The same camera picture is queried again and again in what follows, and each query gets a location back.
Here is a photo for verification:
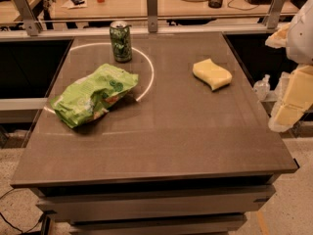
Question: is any yellow sponge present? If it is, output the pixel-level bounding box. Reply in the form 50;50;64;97
193;59;232;91

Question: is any green chip bag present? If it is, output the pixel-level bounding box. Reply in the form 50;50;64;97
50;64;139;128

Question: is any black floor cable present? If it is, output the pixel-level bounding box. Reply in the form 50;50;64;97
0;188;47;235

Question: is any right metal bracket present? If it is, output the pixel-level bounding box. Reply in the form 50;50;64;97
264;0;286;29

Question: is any green soda can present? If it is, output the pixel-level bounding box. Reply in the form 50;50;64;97
110;21;132;63

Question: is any clear sanitizer bottle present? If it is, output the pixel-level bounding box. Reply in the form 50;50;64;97
253;74;270;101

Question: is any left metal bracket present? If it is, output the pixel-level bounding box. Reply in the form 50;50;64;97
13;0;42;36

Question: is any metal bracket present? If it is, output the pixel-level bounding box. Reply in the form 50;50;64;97
147;0;157;33
13;0;42;36
264;0;286;29

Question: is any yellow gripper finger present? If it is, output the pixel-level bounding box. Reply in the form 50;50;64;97
268;65;313;132
265;23;291;49

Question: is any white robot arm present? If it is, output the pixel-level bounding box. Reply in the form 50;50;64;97
265;0;313;132

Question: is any black mesh pen cup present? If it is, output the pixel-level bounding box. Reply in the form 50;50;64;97
208;0;223;9

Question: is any black cable on desk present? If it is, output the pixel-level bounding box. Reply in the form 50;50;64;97
227;0;260;12

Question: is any middle metal bracket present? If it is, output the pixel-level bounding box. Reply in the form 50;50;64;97
147;0;157;33

